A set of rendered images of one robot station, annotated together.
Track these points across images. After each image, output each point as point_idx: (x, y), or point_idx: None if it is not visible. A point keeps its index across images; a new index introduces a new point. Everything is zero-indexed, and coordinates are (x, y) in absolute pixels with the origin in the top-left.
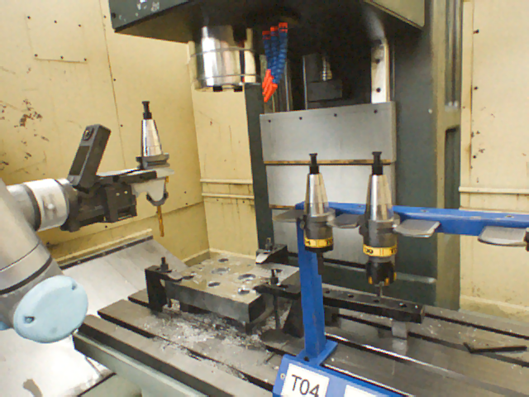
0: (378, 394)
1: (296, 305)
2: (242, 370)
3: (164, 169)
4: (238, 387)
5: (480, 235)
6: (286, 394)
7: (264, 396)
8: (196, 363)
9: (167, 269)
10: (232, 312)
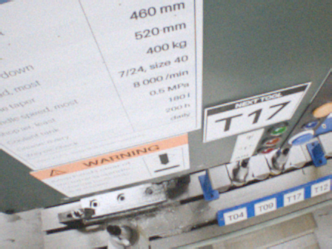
0: (267, 198)
1: (188, 176)
2: (190, 225)
3: (144, 235)
4: (199, 235)
5: (324, 150)
6: (228, 223)
7: (215, 229)
8: (163, 241)
9: (78, 213)
10: (153, 204)
